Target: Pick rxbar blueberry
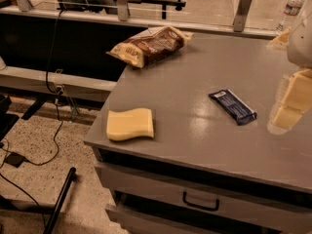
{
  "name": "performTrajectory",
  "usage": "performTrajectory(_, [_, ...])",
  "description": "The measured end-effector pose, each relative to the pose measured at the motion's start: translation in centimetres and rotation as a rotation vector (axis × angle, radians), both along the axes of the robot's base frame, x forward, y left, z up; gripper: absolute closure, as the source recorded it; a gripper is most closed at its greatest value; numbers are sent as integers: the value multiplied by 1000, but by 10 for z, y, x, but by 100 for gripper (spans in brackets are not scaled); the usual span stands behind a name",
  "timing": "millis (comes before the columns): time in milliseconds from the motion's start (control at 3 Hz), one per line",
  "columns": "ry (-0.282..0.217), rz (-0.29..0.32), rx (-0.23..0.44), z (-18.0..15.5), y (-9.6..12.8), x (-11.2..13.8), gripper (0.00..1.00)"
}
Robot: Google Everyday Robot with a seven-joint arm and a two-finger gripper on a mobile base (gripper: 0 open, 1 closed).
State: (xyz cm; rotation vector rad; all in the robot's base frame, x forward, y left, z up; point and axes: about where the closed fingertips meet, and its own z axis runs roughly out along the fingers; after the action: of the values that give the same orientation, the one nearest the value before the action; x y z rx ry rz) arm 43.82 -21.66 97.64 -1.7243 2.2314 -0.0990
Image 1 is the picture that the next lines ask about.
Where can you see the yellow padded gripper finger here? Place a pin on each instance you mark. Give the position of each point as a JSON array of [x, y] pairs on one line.
[[293, 100], [280, 42]]

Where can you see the dark blue rxbar wrapper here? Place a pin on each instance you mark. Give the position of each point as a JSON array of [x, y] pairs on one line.
[[234, 106]]

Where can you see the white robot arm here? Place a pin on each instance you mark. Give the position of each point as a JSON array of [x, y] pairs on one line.
[[299, 48]]

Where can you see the clear plastic water bottle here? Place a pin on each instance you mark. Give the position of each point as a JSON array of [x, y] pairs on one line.
[[290, 12]]

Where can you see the brown and cream snack bag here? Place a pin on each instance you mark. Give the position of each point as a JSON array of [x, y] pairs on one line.
[[152, 44]]

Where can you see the yellow sponge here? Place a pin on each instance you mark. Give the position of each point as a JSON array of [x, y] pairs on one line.
[[129, 124]]

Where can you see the black metal stand leg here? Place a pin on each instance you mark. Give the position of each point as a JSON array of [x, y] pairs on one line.
[[58, 205]]

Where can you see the black power adapter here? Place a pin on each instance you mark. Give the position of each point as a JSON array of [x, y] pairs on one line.
[[14, 159]]

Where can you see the grey drawer with black handle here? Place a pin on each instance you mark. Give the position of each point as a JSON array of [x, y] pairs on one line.
[[205, 199]]

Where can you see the grey metal railing frame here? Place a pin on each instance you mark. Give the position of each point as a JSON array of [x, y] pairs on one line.
[[197, 15]]

